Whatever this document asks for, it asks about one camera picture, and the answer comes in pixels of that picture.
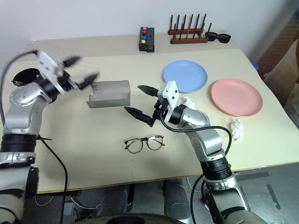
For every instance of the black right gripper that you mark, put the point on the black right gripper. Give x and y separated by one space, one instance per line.
161 109

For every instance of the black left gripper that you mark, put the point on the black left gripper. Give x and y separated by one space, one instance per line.
67 80

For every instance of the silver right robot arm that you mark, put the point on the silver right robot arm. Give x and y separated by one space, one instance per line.
208 140

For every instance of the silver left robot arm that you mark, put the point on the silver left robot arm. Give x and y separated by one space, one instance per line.
22 116

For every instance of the grey open glasses case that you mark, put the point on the grey open glasses case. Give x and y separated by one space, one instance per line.
109 93

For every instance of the black round cup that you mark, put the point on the black round cup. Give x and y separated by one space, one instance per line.
25 75

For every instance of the crumpled white paper ball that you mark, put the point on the crumpled white paper ball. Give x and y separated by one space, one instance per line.
237 129
188 101

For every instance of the blue plastic plate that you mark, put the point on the blue plastic plate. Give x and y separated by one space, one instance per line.
187 72

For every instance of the black box with coloured buttons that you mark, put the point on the black box with coloured buttons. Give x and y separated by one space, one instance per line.
143 40

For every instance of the dark wooden plate rack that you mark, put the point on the dark wooden plate rack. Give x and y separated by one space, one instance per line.
187 38

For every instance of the pink plastic plate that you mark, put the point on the pink plastic plate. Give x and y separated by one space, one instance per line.
236 96

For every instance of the grey rounded robot leg part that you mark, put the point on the grey rounded robot leg part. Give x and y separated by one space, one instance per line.
121 197
175 198

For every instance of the black sunglasses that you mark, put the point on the black sunglasses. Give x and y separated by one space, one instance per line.
223 37

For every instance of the dark round base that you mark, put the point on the dark round base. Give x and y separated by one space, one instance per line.
130 218

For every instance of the small blue object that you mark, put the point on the small blue object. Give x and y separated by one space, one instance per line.
256 65

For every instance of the brown cardboard box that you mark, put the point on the brown cardboard box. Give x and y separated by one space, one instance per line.
286 77

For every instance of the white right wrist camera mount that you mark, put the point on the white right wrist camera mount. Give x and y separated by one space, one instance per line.
171 94

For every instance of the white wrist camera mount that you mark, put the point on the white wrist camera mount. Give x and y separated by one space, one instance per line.
49 66
171 94

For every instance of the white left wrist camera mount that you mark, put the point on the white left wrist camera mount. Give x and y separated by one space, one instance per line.
49 66

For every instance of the tortoise frame eyeglasses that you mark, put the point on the tortoise frame eyeglasses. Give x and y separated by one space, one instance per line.
134 146

